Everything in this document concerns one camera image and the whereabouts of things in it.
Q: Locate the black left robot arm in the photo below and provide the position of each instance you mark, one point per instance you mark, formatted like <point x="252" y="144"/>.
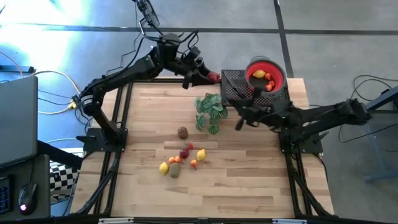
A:
<point x="124" y="73"/>

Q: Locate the black floor bar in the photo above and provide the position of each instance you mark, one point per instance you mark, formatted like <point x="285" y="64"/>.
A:
<point x="18" y="69"/>

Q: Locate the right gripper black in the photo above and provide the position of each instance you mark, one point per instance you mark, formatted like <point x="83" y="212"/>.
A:
<point x="259" y="113"/>

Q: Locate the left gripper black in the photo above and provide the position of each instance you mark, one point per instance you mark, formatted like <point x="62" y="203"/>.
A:
<point x="192" y="63"/>

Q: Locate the silver bracket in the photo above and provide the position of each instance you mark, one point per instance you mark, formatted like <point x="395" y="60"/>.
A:
<point x="115" y="221"/>
<point x="289" y="221"/>

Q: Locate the black computer mouse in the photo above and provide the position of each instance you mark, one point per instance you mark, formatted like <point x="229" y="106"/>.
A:
<point x="27" y="199"/>

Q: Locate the yellow plug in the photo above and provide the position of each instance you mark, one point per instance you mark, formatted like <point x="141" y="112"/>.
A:
<point x="72" y="105"/>

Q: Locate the brown kiwi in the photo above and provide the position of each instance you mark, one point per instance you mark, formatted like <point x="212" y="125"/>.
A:
<point x="183" y="133"/>

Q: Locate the dark desk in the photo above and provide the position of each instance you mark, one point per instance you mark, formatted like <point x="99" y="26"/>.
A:
<point x="42" y="174"/>

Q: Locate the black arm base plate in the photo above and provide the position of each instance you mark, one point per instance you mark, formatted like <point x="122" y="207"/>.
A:
<point x="93" y="144"/>
<point x="312" y="146"/>

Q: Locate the dark red plum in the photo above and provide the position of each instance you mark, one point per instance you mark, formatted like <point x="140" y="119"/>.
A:
<point x="214" y="77"/>
<point x="184" y="154"/>

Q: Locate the black white checkerboard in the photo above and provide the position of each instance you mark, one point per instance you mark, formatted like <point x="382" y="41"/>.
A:
<point x="62" y="179"/>

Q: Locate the backlit keyboard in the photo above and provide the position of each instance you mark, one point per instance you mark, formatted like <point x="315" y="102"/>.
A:
<point x="4" y="197"/>

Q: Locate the black stand beam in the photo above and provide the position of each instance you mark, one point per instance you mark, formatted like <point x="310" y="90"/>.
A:
<point x="59" y="153"/>

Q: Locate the green artificial potted plant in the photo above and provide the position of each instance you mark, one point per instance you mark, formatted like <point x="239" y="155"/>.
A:
<point x="214" y="112"/>

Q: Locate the black floor fan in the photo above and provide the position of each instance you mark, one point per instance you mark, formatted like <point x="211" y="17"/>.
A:
<point x="150" y="15"/>

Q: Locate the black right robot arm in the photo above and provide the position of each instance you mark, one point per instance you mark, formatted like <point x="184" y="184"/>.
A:
<point x="323" y="115"/>

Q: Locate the black perforated metal shelf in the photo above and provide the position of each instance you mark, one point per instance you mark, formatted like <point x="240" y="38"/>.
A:
<point x="226" y="100"/>

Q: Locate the blue grey table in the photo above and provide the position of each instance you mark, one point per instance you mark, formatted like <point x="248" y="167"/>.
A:
<point x="382" y="99"/>

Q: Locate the red grey collapsible bowl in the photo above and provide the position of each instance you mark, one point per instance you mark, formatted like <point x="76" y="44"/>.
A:
<point x="259" y="84"/>

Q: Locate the yellow lemon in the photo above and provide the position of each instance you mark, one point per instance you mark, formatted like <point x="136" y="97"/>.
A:
<point x="201" y="154"/>
<point x="163" y="168"/>
<point x="259" y="74"/>

